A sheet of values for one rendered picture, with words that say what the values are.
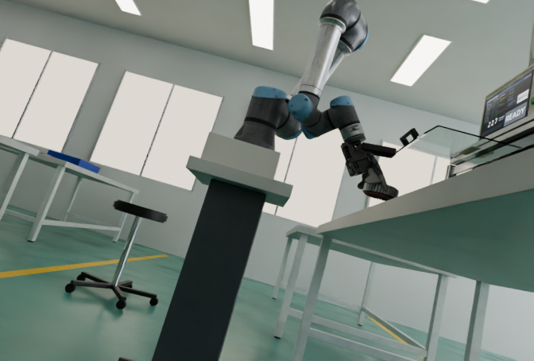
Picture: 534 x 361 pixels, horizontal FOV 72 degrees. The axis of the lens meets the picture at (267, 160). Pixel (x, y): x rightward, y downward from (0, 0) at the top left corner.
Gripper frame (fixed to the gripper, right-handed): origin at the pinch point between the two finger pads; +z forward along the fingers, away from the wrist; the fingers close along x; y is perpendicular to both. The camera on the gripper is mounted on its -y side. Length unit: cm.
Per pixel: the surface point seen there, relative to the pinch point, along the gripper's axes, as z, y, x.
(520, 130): -4.3, -38.6, 18.7
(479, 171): 4, 10, 72
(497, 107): -16, -50, -1
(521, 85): -18, -51, 11
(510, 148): -0.4, -35.2, 16.1
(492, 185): 6, 11, 75
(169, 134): -208, 143, -449
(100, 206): -128, 274, -449
